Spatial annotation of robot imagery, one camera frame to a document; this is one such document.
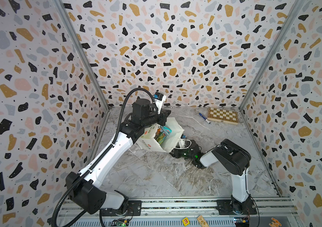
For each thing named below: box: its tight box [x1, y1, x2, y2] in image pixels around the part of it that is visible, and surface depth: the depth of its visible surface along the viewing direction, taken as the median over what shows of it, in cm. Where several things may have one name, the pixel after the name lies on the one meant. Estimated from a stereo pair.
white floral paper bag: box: [136, 117, 185, 153], surface depth 89 cm
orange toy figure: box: [268, 217, 282, 227], surface depth 71 cm
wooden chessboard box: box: [206, 106, 239, 125], surface depth 115 cm
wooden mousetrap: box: [196, 215, 210, 227], surface depth 71 cm
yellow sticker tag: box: [181, 217, 190, 227], surface depth 70 cm
